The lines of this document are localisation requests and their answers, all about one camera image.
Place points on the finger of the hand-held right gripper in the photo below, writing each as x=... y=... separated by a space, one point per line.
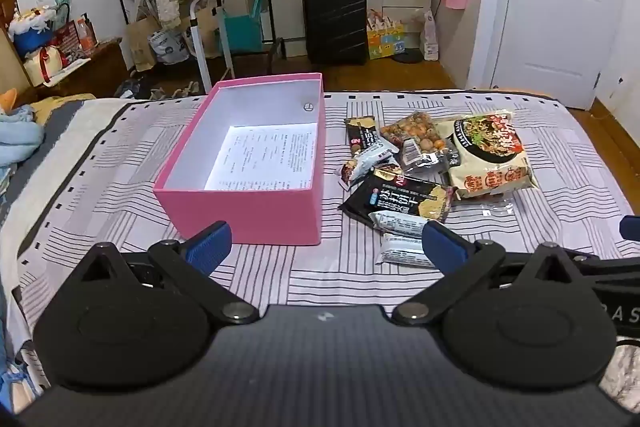
x=631 y=228
x=610 y=264

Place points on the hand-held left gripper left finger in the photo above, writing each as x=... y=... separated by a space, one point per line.
x=210 y=244

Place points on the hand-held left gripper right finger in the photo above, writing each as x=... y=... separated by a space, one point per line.
x=442 y=247

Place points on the pink cardboard box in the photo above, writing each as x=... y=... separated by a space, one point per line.
x=240 y=217

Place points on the black cracker packet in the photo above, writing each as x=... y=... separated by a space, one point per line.
x=395 y=197

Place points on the beige instant noodle bag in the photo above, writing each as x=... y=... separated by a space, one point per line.
x=492 y=162

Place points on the clear bag of coated peanuts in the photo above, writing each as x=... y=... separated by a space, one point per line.
x=415 y=134

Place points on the grey mottled cloth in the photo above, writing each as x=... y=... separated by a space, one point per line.
x=622 y=369

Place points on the clear plastic wrapper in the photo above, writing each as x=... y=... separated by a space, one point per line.
x=492 y=207

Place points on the dark brown snack bar packet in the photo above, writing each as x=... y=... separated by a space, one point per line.
x=361 y=132

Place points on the dark shoes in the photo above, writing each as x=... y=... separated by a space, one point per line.
x=131 y=89

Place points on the black round floor base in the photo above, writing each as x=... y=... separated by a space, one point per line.
x=410 y=56

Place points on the white patterned bag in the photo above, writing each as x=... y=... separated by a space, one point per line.
x=167 y=47

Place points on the white plastic bag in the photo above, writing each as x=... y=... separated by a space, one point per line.
x=430 y=39

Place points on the wooden nightstand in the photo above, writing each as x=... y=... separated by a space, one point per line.
x=100 y=67

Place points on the colourful yellow carton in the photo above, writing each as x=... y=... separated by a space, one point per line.
x=390 y=44

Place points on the yellow pillow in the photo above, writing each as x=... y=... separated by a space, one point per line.
x=55 y=103

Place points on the brown paper bag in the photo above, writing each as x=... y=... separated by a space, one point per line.
x=140 y=44

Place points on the teal bag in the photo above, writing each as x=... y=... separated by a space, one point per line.
x=242 y=32

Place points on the light blue cloth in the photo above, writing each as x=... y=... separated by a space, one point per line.
x=17 y=137

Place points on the white door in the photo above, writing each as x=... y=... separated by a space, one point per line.
x=550 y=7

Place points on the orange bottle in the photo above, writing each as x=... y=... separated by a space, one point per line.
x=86 y=38

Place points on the white bag with red ribbon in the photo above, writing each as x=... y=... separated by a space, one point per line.
x=42 y=67

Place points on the red patterned box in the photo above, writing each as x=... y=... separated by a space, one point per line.
x=67 y=42

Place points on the black suitcase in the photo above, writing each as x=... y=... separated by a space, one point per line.
x=334 y=22

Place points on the blue and white gift basket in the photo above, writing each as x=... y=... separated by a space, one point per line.
x=30 y=32

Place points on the wooden headboard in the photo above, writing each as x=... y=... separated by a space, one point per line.
x=7 y=17

